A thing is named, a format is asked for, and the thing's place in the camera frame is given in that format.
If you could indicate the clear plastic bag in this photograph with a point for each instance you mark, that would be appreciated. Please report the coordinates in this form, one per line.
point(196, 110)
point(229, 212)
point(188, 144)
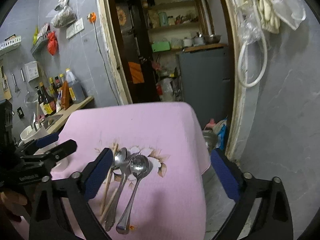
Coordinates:
point(248, 30)

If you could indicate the white wall basket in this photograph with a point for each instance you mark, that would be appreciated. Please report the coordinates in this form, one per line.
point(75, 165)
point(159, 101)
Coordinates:
point(10, 43)

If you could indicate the cream door frame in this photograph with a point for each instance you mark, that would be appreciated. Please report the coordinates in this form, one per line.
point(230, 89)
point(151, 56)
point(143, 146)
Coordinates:
point(110, 55)

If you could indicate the pantry shelf unit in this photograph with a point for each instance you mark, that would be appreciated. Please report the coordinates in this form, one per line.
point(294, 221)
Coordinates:
point(175, 27)

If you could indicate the orange cloth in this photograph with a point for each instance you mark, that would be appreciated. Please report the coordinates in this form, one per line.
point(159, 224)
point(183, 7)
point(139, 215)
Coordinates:
point(136, 72)

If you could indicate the metal strainer ladle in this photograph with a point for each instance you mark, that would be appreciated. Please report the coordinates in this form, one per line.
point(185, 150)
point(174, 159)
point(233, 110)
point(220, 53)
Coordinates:
point(30, 96)

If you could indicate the large dark sauce bottle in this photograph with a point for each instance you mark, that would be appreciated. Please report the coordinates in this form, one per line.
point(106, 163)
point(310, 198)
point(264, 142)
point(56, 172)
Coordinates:
point(48, 105)

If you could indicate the green canister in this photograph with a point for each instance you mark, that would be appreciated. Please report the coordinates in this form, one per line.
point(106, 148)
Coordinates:
point(163, 19)

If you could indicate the person's left hand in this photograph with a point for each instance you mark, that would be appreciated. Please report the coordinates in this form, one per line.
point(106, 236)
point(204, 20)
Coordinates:
point(12, 201)

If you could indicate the orange plug adapter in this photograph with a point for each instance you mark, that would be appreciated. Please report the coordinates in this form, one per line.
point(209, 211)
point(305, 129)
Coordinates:
point(91, 17)

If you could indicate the pink floral tablecloth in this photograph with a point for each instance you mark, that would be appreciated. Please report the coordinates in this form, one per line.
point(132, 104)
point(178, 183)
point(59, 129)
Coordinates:
point(162, 205)

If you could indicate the white wall box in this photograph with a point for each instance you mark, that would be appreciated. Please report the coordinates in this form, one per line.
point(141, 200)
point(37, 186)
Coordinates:
point(31, 71)

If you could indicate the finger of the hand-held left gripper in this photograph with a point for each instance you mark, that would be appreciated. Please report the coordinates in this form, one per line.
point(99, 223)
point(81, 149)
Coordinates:
point(62, 150)
point(47, 140)

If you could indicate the yellow cap sauce bottle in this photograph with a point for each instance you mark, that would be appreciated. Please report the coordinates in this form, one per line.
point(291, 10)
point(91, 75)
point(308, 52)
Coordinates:
point(52, 87)

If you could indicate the metal peeler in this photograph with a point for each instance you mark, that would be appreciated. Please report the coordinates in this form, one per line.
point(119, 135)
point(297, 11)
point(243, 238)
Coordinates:
point(16, 86)

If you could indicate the large cooking oil jug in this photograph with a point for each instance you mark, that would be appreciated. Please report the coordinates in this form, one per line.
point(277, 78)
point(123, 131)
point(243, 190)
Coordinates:
point(77, 90)

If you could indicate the wooden knife holder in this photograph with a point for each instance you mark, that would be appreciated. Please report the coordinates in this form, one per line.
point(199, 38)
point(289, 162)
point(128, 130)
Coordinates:
point(6, 87)

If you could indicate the large round metal spoon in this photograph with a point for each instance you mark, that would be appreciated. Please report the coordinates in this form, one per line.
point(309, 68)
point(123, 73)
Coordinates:
point(138, 166)

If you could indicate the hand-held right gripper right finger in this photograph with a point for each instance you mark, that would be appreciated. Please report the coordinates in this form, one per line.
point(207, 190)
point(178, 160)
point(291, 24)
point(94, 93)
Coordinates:
point(225, 173)

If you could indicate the small yellow cap bottle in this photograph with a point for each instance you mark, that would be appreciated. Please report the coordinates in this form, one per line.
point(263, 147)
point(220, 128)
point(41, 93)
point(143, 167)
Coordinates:
point(62, 78)

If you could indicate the white plastic utensil holder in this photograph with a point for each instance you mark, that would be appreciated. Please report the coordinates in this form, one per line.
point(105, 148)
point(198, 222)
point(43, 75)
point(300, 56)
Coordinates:
point(27, 135)

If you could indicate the wooden cutting board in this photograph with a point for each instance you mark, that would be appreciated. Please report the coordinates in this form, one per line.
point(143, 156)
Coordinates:
point(205, 47)

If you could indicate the white wall socket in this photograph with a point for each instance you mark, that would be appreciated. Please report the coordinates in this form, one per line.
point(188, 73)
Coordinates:
point(79, 25)

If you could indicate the red snack packet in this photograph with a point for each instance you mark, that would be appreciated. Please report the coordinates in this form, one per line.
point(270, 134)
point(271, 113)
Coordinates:
point(44, 31)

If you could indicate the white seasoning packet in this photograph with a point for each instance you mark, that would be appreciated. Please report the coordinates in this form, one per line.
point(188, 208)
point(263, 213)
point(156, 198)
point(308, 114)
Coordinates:
point(58, 105)

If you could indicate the dark wooden door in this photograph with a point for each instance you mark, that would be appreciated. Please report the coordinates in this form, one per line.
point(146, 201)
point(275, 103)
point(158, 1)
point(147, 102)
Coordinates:
point(140, 42)

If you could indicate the beige kitchen counter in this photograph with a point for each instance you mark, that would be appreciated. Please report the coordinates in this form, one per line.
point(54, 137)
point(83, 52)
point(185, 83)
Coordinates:
point(80, 103)

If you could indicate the yellow snack packet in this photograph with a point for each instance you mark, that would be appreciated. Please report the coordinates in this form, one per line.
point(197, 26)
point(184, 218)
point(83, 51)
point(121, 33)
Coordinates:
point(36, 36)

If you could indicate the grey cabinet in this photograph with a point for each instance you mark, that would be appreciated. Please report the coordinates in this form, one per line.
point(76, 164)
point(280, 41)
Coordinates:
point(205, 85)

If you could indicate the small white pot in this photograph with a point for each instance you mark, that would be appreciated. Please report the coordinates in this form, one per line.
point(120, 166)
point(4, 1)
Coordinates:
point(187, 42)

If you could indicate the steel mixing bowl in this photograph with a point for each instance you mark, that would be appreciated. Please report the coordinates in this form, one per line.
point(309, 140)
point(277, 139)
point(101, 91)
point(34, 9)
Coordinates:
point(212, 39)

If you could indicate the clear bag of dried goods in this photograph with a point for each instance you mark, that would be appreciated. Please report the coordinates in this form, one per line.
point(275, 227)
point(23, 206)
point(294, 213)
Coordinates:
point(63, 17)

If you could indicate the white mesh bag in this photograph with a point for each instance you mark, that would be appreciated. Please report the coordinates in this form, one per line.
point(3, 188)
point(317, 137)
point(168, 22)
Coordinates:
point(292, 10)

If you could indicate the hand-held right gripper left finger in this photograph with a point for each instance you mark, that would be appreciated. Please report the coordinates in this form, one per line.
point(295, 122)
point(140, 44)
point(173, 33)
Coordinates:
point(98, 175)

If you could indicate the black wall socket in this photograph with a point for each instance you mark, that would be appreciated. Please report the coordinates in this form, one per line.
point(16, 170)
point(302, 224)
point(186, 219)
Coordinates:
point(20, 112)

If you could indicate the green box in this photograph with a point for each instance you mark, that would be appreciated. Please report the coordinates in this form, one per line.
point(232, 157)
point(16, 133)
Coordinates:
point(160, 47)

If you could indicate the grey wall shelf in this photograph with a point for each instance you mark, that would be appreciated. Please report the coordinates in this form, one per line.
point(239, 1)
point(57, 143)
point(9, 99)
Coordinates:
point(40, 46)

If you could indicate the steel kitchen sink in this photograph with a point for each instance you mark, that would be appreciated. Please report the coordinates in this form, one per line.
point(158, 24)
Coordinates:
point(53, 120)

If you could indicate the cream rubber gloves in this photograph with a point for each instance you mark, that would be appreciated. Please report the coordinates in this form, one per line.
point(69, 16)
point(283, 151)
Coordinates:
point(267, 12)

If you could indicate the dark pump bottle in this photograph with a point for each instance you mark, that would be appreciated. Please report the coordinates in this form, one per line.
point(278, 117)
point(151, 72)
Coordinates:
point(40, 100)

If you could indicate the red label sauce bottle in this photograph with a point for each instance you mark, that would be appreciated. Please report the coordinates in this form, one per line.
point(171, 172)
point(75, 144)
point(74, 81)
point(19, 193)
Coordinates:
point(57, 82)

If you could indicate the steel cooking pot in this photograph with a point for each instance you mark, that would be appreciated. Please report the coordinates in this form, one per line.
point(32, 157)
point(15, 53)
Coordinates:
point(198, 40)

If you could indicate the orange seasoning packet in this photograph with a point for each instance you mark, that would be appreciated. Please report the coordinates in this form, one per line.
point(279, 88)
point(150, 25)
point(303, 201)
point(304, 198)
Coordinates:
point(65, 97)

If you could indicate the white wall switch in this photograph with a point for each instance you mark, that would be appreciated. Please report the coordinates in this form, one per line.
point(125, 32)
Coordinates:
point(70, 31)

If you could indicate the red plastic bag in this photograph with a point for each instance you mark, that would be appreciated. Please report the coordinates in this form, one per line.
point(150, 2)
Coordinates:
point(52, 43)

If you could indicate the blue bag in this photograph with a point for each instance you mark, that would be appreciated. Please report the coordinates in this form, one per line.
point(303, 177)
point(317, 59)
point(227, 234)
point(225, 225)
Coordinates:
point(222, 135)

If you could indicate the white plastic bag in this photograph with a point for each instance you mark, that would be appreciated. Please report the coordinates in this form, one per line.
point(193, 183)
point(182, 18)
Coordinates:
point(166, 90)

